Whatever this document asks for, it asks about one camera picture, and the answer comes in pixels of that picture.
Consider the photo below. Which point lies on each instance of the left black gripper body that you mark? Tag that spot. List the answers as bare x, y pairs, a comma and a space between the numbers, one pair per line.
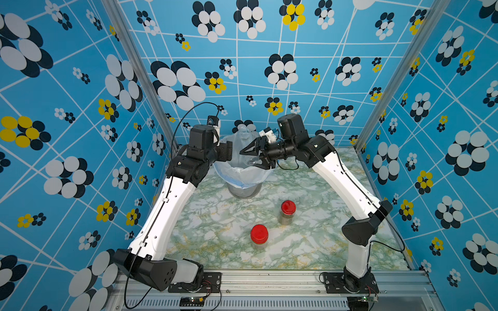
224, 151

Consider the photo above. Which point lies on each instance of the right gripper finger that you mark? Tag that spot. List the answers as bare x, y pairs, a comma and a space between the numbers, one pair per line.
252, 149
256, 162

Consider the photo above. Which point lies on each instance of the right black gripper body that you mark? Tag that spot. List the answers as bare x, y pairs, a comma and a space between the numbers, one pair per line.
270, 152

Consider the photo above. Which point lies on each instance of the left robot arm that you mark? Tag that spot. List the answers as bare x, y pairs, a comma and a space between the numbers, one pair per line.
145, 259

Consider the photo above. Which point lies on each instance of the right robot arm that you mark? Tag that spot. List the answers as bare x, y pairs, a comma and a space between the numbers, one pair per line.
367, 211

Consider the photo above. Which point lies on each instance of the white bin liner bag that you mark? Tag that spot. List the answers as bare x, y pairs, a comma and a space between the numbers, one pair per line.
240, 172

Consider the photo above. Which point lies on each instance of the far red-lid jar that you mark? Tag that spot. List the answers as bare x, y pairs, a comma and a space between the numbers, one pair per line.
287, 211

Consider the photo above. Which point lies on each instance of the red-lid jar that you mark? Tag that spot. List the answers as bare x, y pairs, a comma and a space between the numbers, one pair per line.
259, 236
287, 211

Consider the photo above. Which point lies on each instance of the near red-lid jar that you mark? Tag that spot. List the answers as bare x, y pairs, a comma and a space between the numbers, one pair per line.
259, 236

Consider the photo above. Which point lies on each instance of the left circuit board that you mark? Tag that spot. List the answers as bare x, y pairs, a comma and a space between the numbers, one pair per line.
192, 302

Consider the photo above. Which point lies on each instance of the circuit board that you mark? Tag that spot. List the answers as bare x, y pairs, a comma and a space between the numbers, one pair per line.
192, 302
361, 303

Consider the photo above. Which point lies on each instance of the right circuit board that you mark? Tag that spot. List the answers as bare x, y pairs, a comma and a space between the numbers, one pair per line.
361, 303

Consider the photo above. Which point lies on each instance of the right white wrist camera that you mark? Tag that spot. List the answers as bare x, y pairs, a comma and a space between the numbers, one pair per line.
269, 134

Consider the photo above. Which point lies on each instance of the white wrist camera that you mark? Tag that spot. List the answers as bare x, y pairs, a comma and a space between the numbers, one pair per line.
269, 134
214, 121

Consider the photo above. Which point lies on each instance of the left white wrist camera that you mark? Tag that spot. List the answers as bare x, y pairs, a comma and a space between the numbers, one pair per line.
214, 121

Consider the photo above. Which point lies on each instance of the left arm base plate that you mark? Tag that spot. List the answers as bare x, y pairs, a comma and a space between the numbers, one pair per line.
209, 283

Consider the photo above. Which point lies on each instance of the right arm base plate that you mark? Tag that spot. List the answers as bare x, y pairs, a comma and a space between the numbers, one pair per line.
346, 283

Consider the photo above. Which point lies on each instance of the left aluminium corner post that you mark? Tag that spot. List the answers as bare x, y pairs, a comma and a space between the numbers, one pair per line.
118, 21

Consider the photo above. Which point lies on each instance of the aluminium corner post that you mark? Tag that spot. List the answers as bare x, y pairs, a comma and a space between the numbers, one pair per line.
118, 21
434, 14

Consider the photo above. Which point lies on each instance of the aluminium front rail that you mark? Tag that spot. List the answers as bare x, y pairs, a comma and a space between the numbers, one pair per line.
282, 290

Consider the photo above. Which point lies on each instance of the right aluminium corner post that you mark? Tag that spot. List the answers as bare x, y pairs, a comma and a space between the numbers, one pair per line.
434, 14

